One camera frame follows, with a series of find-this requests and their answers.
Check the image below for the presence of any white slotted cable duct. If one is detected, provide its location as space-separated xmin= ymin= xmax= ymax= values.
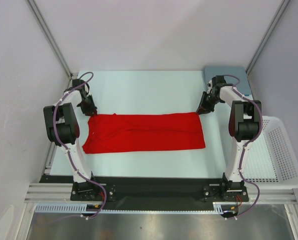
xmin=35 ymin=203 xmax=238 ymax=215

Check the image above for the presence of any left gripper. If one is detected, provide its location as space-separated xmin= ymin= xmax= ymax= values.
xmin=78 ymin=94 xmax=97 ymax=117

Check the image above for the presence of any white plastic basket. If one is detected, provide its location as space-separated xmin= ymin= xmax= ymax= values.
xmin=243 ymin=116 xmax=298 ymax=190

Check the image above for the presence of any left aluminium frame post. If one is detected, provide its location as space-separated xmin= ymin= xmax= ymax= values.
xmin=25 ymin=0 xmax=73 ymax=79

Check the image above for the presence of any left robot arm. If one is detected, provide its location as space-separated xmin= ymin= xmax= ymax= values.
xmin=43 ymin=90 xmax=99 ymax=201

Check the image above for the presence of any aluminium frame post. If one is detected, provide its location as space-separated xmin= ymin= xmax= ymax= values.
xmin=246 ymin=0 xmax=292 ymax=76
xmin=25 ymin=0 xmax=73 ymax=79

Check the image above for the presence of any red t shirt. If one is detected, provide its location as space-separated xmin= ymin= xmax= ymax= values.
xmin=82 ymin=112 xmax=206 ymax=154

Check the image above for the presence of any front aluminium rail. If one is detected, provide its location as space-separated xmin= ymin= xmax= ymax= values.
xmin=24 ymin=183 xmax=297 ymax=204

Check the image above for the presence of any folded grey-blue t shirt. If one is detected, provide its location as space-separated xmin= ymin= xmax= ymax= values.
xmin=202 ymin=65 xmax=252 ymax=95

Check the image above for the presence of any right aluminium frame post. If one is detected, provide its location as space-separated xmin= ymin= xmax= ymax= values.
xmin=246 ymin=0 xmax=292 ymax=76

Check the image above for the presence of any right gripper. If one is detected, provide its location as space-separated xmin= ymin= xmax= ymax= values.
xmin=196 ymin=91 xmax=223 ymax=115

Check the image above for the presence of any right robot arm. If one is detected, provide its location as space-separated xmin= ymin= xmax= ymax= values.
xmin=196 ymin=84 xmax=263 ymax=201

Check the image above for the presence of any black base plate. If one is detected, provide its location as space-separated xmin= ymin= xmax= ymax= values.
xmin=39 ymin=175 xmax=249 ymax=210

